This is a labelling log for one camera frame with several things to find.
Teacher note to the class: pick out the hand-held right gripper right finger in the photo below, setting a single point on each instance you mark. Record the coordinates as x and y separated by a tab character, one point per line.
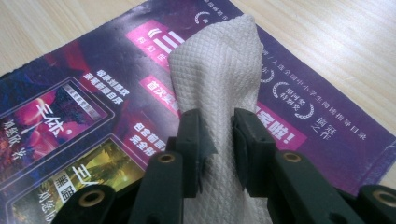
255	146

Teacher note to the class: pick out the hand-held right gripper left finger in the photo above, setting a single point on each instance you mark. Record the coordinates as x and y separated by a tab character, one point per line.
193	146

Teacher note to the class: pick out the white textured cloth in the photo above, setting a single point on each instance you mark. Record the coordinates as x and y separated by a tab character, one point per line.
218	71

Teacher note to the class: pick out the magazine with red cover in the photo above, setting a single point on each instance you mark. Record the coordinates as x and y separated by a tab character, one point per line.
77	93

